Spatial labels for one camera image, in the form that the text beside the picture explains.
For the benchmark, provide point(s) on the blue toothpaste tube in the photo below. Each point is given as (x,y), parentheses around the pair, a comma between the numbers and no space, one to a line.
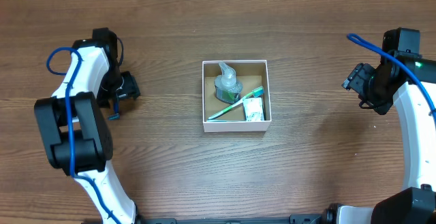
(224,121)

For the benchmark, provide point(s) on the clear pump bottle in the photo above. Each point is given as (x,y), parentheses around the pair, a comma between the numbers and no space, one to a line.
(227,86)

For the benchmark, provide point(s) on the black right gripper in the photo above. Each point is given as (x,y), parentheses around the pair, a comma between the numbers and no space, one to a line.
(354,80)

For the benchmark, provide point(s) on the blue disposable razor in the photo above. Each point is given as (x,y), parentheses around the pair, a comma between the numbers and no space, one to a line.
(115,107)

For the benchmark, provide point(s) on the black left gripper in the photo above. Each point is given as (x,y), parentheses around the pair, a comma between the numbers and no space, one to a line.
(131,85)

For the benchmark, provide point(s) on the green white toothbrush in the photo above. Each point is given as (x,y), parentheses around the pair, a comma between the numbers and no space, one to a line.
(257,92)

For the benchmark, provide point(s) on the green white packet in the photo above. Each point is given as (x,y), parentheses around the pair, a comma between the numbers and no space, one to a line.
(253,109)

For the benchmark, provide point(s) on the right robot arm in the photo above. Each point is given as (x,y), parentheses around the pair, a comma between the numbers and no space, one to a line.
(381,88)

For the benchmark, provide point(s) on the white cardboard box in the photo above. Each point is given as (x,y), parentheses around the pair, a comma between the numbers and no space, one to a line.
(252,74)

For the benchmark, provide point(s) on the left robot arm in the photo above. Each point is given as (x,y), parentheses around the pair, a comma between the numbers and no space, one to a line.
(73,129)

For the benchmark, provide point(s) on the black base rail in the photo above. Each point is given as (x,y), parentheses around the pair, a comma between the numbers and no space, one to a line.
(292,219)

